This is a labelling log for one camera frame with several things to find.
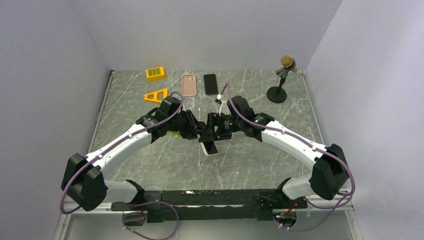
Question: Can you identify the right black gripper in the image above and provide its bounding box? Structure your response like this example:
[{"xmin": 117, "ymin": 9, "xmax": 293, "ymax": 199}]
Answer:
[{"xmin": 199, "ymin": 112, "xmax": 244, "ymax": 143}]

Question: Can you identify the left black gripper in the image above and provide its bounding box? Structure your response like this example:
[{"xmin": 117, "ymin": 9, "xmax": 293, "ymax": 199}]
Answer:
[{"xmin": 167, "ymin": 109, "xmax": 205, "ymax": 140}]

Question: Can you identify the pink phone case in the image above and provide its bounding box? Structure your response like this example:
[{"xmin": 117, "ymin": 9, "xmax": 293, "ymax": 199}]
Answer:
[{"xmin": 181, "ymin": 74, "xmax": 197, "ymax": 97}]

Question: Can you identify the black phone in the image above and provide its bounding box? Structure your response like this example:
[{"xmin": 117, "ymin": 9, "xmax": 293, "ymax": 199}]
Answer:
[{"xmin": 203, "ymin": 74, "xmax": 219, "ymax": 96}]

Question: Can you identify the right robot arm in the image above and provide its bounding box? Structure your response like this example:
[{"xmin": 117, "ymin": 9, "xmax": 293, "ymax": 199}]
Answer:
[{"xmin": 199, "ymin": 95, "xmax": 349, "ymax": 208}]

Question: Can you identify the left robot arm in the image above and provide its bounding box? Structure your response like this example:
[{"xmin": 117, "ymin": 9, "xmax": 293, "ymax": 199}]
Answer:
[{"xmin": 59, "ymin": 96, "xmax": 206, "ymax": 214}]

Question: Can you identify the orange green triangle block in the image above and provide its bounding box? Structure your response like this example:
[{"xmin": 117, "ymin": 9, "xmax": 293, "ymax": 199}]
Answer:
[{"xmin": 168, "ymin": 131, "xmax": 181, "ymax": 136}]

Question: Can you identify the yellow grid block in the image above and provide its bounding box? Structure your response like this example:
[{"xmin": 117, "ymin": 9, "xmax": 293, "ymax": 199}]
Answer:
[{"xmin": 145, "ymin": 66, "xmax": 167, "ymax": 82}]

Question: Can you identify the black microphone stand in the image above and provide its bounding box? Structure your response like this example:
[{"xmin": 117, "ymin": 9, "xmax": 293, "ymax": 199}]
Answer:
[{"xmin": 266, "ymin": 67, "xmax": 293, "ymax": 104}]

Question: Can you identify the black base frame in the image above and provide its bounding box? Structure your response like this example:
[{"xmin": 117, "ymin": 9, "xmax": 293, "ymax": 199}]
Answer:
[{"xmin": 111, "ymin": 188, "xmax": 308, "ymax": 223}]

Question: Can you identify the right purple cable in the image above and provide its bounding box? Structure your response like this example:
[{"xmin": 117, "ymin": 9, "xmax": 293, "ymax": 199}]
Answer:
[{"xmin": 220, "ymin": 82, "xmax": 356, "ymax": 233}]

